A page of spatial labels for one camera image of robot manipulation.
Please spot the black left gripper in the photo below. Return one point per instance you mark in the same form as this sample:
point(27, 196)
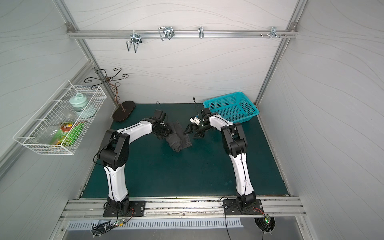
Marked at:
point(167, 130)

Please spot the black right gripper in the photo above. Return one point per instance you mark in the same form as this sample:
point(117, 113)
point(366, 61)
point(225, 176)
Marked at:
point(196, 128)

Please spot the dark grey long pants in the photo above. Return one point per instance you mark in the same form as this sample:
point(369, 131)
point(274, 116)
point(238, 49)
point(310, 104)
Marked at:
point(176, 139)

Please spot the dark oval stand base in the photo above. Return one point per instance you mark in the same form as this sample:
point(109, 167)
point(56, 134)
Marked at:
point(123, 112)

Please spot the teal plastic mesh basket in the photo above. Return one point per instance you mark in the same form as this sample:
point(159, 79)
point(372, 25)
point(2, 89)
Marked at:
point(234, 107)

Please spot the pale green lidded jar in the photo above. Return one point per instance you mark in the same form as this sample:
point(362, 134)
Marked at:
point(81, 106)

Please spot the ornate metal hook stand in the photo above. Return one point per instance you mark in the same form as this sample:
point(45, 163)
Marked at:
point(112, 81)

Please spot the green snack packet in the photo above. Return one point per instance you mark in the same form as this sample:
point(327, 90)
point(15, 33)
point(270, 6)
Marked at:
point(67, 134)

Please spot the double metal hook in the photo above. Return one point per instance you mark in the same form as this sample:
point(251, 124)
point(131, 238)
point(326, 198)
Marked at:
point(134, 42)

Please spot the white vent strip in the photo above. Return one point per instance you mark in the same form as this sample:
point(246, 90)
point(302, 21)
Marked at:
point(204, 223)

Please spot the curved metal hook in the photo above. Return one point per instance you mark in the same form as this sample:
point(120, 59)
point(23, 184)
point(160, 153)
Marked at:
point(166, 33)

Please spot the small metal hook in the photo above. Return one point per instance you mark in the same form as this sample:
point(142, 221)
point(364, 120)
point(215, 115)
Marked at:
point(201, 32)

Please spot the white wire wall basket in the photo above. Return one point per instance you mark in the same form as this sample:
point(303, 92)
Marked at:
point(38, 131)

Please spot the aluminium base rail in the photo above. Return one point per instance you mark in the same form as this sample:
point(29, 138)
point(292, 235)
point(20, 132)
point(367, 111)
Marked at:
point(186, 207)

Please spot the metal bracket hook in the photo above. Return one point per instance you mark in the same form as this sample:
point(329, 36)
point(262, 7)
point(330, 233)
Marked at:
point(273, 34)

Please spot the aluminium top rail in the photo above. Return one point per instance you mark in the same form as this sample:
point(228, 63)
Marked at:
point(179, 34)

